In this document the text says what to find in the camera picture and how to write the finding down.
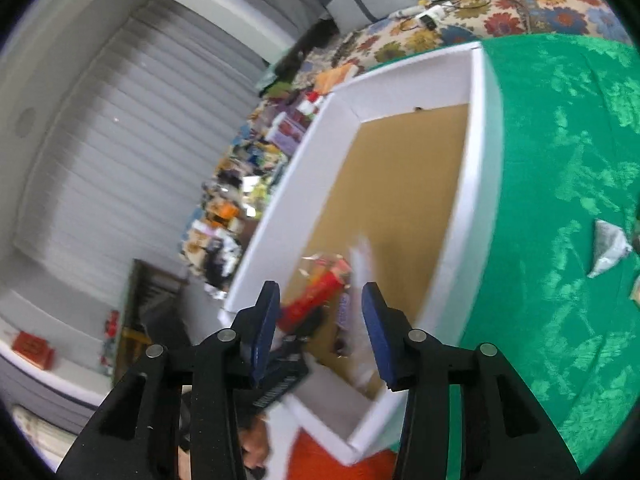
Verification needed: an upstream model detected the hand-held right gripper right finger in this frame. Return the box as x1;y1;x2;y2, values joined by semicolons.
361;281;581;480

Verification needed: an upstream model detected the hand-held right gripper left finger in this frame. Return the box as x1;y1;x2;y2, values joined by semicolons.
55;281;282;480

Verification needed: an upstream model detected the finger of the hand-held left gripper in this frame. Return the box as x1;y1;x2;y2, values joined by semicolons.
280;305;326;346

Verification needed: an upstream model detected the red triangular packet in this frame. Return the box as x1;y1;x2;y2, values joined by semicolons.
280;257;351;333

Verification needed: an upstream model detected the silver snack packet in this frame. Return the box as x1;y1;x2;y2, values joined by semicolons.
347;237;383;386

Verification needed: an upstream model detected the white cardboard box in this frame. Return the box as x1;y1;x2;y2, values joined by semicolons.
217;42;503;466

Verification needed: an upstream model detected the person's left hand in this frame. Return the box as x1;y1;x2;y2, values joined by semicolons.
240;412;273;471

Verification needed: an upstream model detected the orange plush fabric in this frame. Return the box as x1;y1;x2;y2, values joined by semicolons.
282;427;398;480

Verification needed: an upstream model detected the row of assorted colourful packets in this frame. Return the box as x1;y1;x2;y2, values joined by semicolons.
177;62;361;301

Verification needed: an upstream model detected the green patterned cloth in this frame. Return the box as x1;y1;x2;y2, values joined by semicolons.
395;35;640;480

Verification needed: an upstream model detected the grey curtain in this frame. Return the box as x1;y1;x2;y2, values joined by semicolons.
0;0;326;411

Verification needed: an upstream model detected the red box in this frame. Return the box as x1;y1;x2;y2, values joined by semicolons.
11;331;56;372

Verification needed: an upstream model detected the white crumpled small packet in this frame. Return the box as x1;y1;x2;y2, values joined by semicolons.
587;220;632;279

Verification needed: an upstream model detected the white charger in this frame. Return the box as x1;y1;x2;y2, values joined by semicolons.
417;5;446;29

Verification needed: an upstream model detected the floral bedsheet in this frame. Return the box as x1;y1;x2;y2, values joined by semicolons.
260;0;636;111

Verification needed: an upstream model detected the dark wooden frame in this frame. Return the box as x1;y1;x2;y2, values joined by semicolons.
117;259;193;381

